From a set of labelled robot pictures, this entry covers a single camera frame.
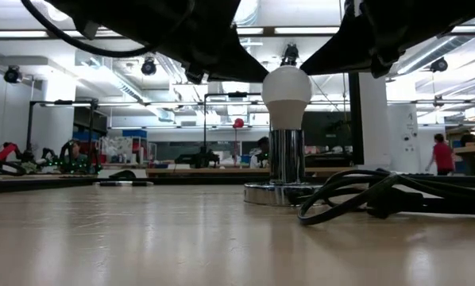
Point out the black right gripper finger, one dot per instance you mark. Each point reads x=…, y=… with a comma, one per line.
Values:
x=344, y=55

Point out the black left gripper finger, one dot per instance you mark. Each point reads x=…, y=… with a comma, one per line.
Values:
x=237, y=67

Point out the white light bulb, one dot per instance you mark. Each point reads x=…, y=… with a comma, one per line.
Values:
x=287, y=87

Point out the chrome lamp base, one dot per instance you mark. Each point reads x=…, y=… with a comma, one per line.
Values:
x=287, y=155

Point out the black background robot arm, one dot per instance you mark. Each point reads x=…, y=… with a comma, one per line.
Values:
x=199, y=158

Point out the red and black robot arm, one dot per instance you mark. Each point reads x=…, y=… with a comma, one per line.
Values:
x=3, y=153

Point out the overhead light bar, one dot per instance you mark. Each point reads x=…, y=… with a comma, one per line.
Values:
x=305, y=30

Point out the red round object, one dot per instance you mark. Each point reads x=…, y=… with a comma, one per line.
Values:
x=238, y=123

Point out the dark display screen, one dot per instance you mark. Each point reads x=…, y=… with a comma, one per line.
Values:
x=329, y=131

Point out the person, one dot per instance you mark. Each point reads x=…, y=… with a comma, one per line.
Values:
x=75, y=148
x=263, y=144
x=443, y=155

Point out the blue storage bin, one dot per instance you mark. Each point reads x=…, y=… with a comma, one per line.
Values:
x=134, y=134

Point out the flat dark tablet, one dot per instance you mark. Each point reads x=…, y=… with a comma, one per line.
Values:
x=124, y=183

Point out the black ceiling camera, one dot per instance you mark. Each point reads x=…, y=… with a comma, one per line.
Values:
x=290, y=53
x=439, y=64
x=13, y=74
x=148, y=66

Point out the black vertical frame post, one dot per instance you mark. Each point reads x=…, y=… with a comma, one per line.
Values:
x=354, y=119

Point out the dark wall shelf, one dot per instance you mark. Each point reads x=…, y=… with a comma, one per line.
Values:
x=90, y=119

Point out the black table edge rail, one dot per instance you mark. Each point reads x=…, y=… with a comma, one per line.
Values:
x=31, y=184

